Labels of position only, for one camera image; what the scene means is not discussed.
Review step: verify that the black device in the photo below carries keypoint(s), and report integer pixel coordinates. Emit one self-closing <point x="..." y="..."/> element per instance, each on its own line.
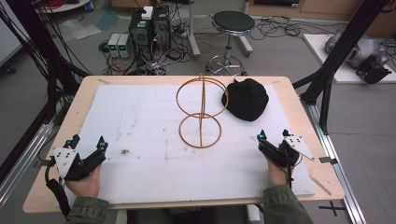
<point x="372" y="72"/>

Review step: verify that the white foam mat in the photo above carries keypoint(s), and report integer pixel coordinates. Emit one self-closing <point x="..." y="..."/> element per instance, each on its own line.
<point x="149" y="130"/>

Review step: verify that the grey power supply unit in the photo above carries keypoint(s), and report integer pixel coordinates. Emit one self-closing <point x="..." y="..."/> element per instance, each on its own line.
<point x="113" y="45"/>
<point x="124" y="46"/>

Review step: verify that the grey metal stand leg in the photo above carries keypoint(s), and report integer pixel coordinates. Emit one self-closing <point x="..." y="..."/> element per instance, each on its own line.
<point x="193" y="37"/>
<point x="246" y="43"/>

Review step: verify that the black computer tower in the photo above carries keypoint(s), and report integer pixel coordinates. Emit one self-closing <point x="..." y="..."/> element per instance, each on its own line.
<point x="162" y="28"/>
<point x="140" y="34"/>

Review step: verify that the aluminium rail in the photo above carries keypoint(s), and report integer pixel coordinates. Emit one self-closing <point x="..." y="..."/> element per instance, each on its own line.
<point x="336" y="161"/>
<point x="28" y="155"/>

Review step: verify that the black hat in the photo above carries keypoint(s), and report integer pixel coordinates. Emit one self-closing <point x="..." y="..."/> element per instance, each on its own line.
<point x="246" y="100"/>

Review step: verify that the black round stool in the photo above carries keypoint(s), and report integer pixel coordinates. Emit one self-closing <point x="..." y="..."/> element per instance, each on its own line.
<point x="233" y="23"/>

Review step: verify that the clear plastic sheet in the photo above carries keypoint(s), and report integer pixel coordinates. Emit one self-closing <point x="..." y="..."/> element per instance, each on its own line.
<point x="77" y="29"/>

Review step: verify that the person's left hand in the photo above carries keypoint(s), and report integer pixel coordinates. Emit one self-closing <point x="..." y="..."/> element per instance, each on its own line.
<point x="84" y="184"/>

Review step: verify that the person's right hand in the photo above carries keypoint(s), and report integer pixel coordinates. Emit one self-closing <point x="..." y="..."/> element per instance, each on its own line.
<point x="276" y="174"/>

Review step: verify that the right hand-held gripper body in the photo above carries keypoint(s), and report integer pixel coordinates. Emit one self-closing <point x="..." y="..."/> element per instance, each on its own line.
<point x="289" y="151"/>

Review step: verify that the white box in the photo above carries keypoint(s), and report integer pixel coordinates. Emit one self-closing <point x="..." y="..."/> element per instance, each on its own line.
<point x="147" y="12"/>

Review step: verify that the grey rounded device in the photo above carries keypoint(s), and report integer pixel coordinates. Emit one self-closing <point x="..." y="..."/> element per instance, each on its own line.
<point x="361" y="49"/>

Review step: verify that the white platform board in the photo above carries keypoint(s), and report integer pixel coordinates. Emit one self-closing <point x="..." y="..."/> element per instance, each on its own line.
<point x="317" y="49"/>

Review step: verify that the black frame strut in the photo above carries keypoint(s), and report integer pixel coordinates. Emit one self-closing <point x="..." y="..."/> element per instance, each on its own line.
<point x="339" y="49"/>

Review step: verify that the grey tape piece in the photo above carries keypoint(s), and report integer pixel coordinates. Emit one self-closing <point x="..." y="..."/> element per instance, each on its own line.
<point x="328" y="160"/>

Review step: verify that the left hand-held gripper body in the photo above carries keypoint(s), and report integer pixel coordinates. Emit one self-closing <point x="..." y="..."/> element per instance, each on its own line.
<point x="66" y="159"/>

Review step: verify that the thin wooden strip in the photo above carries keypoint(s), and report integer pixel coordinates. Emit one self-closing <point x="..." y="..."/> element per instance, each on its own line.
<point x="320" y="185"/>

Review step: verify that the white round table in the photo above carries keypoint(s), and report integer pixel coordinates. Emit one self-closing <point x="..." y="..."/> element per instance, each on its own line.
<point x="67" y="5"/>

